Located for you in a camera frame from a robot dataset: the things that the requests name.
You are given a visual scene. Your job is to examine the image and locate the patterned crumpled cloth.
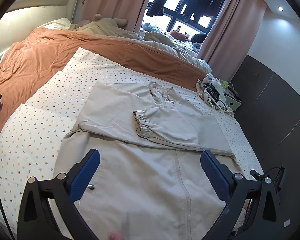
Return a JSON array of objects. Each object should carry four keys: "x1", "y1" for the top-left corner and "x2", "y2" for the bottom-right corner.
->
[{"x1": 196, "y1": 73, "x2": 235, "y2": 117}]

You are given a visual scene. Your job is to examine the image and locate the orange-brown duvet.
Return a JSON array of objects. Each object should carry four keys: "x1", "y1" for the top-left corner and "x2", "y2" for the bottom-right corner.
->
[{"x1": 0, "y1": 28, "x2": 209, "y2": 132}]

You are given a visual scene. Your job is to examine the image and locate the white pillow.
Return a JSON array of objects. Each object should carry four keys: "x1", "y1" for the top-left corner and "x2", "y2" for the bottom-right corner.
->
[{"x1": 39, "y1": 17, "x2": 72, "y2": 30}]

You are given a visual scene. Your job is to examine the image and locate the dark hanging clothes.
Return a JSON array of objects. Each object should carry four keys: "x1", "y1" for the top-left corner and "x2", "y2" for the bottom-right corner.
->
[{"x1": 146, "y1": 0, "x2": 225, "y2": 24}]

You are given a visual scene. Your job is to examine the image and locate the floral white bed sheet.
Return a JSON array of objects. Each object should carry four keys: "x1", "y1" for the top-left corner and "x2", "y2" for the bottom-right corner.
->
[{"x1": 0, "y1": 48, "x2": 262, "y2": 232}]

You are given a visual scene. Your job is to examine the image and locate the person's right hand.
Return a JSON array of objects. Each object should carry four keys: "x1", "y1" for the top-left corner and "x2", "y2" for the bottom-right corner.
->
[{"x1": 233, "y1": 200, "x2": 249, "y2": 231}]

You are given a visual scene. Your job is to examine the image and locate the beige jacket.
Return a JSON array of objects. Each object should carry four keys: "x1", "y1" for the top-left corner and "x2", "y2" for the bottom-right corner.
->
[{"x1": 54, "y1": 82, "x2": 241, "y2": 239}]

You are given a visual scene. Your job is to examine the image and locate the white bedside nightstand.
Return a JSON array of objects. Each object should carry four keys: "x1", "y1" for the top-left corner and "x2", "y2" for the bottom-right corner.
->
[{"x1": 224, "y1": 90, "x2": 242, "y2": 111}]

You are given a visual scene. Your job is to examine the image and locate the black cables on cloth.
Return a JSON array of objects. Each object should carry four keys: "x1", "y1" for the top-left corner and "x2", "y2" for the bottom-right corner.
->
[{"x1": 205, "y1": 82, "x2": 228, "y2": 111}]

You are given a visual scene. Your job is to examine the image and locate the pink right curtain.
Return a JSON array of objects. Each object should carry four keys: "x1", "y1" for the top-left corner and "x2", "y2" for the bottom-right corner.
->
[{"x1": 198, "y1": 0, "x2": 267, "y2": 81}]

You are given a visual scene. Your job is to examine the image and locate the beige blanket pile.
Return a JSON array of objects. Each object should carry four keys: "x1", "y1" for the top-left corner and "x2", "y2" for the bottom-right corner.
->
[{"x1": 69, "y1": 14, "x2": 212, "y2": 73}]

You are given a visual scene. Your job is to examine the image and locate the brown plush toy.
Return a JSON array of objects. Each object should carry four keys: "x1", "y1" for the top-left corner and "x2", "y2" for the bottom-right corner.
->
[{"x1": 169, "y1": 25, "x2": 190, "y2": 42}]

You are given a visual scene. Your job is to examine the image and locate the cream padded headboard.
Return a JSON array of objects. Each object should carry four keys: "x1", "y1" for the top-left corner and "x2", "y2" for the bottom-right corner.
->
[{"x1": 0, "y1": 0, "x2": 78, "y2": 58}]

